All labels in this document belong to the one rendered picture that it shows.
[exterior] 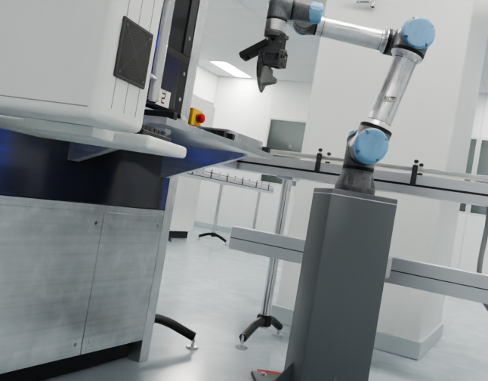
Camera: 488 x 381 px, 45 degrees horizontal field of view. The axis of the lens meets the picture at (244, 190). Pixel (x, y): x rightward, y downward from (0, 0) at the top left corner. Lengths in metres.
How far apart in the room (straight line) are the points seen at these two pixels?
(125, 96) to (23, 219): 0.71
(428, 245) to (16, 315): 2.21
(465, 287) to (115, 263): 1.48
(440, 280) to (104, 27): 1.99
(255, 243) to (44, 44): 1.99
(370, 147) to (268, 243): 1.07
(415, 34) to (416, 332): 1.77
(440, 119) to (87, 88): 2.52
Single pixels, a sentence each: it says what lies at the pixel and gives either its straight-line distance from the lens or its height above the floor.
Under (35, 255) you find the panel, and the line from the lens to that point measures 1.86.
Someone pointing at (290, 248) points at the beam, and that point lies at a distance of 2.91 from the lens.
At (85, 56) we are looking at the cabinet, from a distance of 1.15.
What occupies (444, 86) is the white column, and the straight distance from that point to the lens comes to 3.43.
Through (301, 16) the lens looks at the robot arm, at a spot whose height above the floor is 1.36.
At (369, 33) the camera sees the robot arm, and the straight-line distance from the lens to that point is 2.29.
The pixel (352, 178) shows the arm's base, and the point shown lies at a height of 0.84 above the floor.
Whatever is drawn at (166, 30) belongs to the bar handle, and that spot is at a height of 1.04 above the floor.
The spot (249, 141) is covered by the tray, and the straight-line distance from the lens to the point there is 2.05.
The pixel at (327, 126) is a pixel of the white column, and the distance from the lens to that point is 3.54.
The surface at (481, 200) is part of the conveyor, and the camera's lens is 2.70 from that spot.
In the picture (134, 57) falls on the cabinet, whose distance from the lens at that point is 1.20.
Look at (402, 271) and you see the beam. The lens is 2.76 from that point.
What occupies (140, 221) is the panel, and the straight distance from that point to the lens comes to 2.21.
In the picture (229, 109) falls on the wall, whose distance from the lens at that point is 11.39.
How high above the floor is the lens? 0.71
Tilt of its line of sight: 1 degrees up
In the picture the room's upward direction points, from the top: 10 degrees clockwise
